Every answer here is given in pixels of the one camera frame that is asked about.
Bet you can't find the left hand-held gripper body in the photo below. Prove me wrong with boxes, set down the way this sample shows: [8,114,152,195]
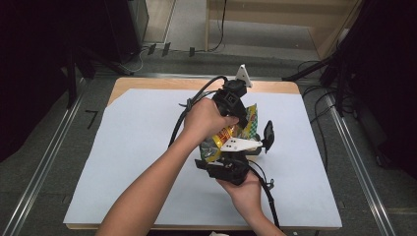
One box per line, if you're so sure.
[211,64,254,117]

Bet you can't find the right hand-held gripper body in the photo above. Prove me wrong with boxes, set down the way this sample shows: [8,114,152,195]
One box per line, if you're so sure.
[208,139,264,187]

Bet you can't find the yellow green snack pouch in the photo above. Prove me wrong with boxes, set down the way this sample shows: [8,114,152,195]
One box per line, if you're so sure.
[199,103,260,163]

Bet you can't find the clear jar with black lid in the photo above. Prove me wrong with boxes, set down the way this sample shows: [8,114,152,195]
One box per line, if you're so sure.
[245,119,275,155]

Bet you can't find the person's right hand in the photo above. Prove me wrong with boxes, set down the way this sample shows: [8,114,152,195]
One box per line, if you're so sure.
[215,171,264,213]

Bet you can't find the person's left hand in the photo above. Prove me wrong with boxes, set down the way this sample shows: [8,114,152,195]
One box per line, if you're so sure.
[181,96,240,143]

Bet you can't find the black tripod stand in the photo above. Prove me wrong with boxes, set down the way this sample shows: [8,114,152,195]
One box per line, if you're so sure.
[281,53,349,117]

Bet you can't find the black cabinet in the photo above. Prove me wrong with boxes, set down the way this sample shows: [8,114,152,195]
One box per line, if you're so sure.
[104,0,150,65]

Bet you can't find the left hand-held gripper cable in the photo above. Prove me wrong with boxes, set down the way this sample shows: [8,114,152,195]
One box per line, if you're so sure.
[167,75,229,148]

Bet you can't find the hand-held gripper cable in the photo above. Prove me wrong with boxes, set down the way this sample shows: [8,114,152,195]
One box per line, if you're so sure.
[167,75,229,148]
[247,159,281,229]

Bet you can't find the right hand-held gripper cable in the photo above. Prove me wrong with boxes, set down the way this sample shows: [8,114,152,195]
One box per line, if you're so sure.
[247,159,281,229]

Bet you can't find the black hanging cable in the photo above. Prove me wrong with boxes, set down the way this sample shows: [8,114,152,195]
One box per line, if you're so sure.
[209,0,228,53]

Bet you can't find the black floor cables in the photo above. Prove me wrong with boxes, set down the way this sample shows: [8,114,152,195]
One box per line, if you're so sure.
[297,59,355,173]

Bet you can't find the white floor cable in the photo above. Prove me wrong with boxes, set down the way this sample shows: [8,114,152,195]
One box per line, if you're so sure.
[117,46,146,74]

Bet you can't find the light wooden frame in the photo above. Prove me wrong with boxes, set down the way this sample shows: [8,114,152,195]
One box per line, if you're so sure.
[205,0,365,61]

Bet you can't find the metal floor rail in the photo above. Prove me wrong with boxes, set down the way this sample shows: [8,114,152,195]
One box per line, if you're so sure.
[326,92,397,236]
[1,94,85,236]

